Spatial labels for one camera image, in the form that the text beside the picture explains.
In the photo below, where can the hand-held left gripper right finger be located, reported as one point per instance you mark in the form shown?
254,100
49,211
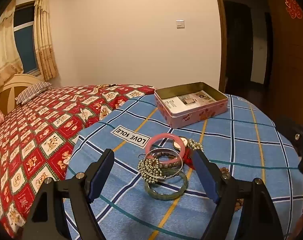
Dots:
204,177

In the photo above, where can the pink tin box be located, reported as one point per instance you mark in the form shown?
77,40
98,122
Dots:
199,116

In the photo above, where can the printed paper card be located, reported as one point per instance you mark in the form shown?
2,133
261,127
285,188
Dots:
184,102

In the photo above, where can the narrow beige curtain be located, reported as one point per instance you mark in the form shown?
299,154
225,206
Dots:
45,35

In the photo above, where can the wooden door frame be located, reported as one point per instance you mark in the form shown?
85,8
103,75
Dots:
222,42

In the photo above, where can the dark wooden door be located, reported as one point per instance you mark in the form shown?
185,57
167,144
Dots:
286,55

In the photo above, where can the pink bangle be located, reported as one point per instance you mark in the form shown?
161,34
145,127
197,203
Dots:
161,137

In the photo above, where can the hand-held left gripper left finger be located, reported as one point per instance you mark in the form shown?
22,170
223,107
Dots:
102,175

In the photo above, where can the white light switch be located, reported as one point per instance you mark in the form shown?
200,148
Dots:
180,24

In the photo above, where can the cream wooden headboard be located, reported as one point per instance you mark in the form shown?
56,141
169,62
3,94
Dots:
9,92

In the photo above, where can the thin silver bangle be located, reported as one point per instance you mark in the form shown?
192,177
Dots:
182,163

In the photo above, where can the green jade bangle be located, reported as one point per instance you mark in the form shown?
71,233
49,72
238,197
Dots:
166,197

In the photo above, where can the red paper decoration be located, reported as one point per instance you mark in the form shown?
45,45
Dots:
292,5

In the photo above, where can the red printed bedsheet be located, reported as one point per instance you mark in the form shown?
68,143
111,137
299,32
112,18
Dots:
41,130

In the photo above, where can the wide beige curtain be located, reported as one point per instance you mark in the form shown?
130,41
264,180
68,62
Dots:
4,50

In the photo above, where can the window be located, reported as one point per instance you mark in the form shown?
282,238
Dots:
26,50

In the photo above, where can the striped pillow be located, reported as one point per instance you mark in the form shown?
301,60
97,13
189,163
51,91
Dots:
34,91

